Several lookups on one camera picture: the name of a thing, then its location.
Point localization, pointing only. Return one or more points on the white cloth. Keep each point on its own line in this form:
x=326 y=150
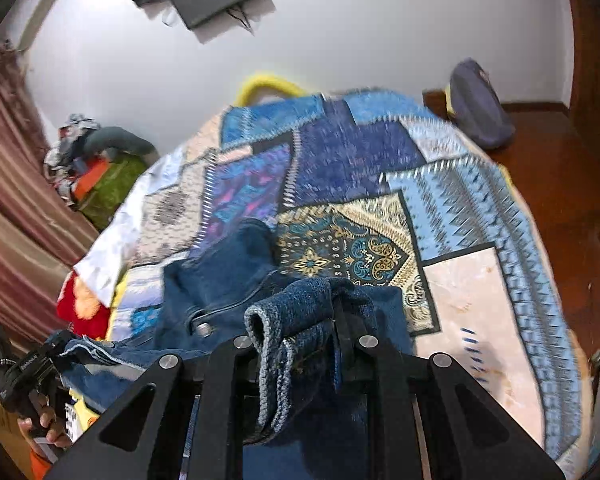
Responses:
x=130 y=220

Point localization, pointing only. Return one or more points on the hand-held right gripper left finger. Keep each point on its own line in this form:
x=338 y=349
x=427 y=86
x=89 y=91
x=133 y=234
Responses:
x=230 y=375

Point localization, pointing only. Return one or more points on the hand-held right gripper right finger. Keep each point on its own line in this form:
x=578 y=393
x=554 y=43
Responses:
x=346 y=340

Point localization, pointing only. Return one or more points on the small black wall monitor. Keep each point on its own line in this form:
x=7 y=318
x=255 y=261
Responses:
x=205 y=5

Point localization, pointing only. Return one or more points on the grey neck pillow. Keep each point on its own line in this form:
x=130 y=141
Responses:
x=120 y=140

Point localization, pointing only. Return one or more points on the grey backpack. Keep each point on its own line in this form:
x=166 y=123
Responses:
x=480 y=105

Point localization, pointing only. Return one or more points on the orange box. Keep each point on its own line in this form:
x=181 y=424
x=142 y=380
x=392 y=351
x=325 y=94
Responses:
x=92 y=180

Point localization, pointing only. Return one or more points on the blue denim jacket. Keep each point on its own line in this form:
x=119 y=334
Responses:
x=230 y=280

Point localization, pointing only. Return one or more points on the person's left hand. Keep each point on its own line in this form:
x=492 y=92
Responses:
x=47 y=427

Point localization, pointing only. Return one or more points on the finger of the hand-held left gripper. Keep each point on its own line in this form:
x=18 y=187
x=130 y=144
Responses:
x=57 y=342

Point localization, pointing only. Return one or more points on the patchwork bedspread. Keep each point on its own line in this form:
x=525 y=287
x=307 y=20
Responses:
x=360 y=170

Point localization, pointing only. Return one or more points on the striped brown curtain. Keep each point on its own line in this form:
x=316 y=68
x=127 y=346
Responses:
x=15 y=185

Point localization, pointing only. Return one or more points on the red plush toy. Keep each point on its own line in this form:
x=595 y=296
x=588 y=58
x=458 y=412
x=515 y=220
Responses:
x=85 y=305

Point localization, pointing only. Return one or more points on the yellow cushion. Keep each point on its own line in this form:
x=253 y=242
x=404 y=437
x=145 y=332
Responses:
x=265 y=85

